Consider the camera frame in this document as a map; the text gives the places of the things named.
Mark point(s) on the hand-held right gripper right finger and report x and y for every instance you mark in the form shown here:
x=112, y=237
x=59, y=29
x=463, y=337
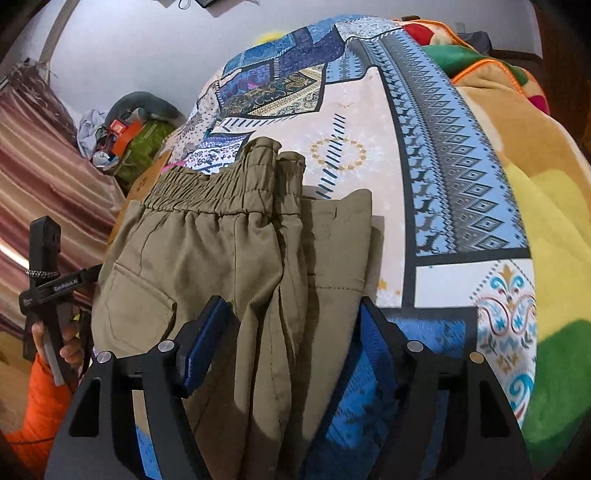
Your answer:
x=376, y=341

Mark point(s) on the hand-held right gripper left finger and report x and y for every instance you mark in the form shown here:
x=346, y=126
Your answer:
x=203, y=350

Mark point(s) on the khaki pants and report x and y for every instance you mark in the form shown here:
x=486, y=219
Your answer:
x=207, y=258

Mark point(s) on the person's left forearm orange sleeve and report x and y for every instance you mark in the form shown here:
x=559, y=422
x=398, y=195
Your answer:
x=39, y=415

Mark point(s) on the person's left hand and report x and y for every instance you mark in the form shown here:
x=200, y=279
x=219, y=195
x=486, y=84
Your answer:
x=69, y=334

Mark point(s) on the striped brown curtain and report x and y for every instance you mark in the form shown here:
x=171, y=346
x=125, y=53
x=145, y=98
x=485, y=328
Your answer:
x=46, y=161

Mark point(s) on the grey-white clothes pile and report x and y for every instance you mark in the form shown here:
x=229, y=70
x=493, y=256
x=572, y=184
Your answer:
x=90, y=129

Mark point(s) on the orange box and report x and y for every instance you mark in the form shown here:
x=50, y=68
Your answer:
x=122, y=131

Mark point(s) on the pink cloth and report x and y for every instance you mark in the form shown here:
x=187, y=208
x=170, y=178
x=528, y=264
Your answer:
x=177, y=164

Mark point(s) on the blue patchwork bed sheet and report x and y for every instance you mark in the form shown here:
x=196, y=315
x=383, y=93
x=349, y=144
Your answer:
x=369, y=138

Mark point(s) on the grey plush pillow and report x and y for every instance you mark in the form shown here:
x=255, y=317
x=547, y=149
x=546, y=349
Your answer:
x=152, y=104

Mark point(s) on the multicoloured fleece blanket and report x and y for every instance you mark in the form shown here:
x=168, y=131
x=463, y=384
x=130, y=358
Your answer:
x=545, y=207

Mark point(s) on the dark grey bag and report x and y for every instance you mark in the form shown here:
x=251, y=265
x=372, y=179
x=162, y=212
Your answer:
x=475, y=40

